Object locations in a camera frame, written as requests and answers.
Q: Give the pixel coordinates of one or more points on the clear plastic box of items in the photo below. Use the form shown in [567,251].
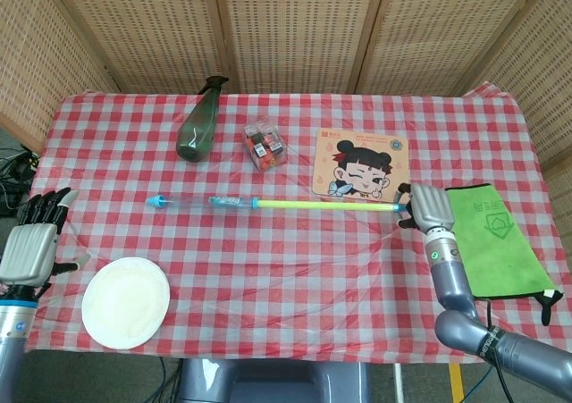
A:
[263,146]

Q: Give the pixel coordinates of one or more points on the green cloth with black trim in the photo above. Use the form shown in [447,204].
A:
[496,242]

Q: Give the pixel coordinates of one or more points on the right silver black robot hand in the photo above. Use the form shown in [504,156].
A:
[431,206]

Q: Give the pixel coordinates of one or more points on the blue yellow water pump toy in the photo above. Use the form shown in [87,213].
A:
[313,205]

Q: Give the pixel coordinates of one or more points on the white paper plate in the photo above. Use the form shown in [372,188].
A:
[125,302]

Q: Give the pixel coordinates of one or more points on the red white checked tablecloth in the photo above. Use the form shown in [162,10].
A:
[268,296]

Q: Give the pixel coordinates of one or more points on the bamboo folding screen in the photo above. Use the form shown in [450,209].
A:
[290,27]

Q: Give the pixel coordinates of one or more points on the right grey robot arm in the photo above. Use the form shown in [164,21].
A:
[451,278]

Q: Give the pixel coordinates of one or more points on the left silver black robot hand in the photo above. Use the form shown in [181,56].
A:
[29,255]

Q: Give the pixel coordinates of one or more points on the dark green spray bottle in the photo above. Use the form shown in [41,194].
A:
[196,126]

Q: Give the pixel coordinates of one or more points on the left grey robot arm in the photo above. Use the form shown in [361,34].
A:
[13,327]

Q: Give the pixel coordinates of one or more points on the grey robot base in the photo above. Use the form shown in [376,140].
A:
[205,380]

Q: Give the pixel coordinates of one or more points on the cartoon girl mouse pad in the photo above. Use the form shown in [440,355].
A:
[357,166]

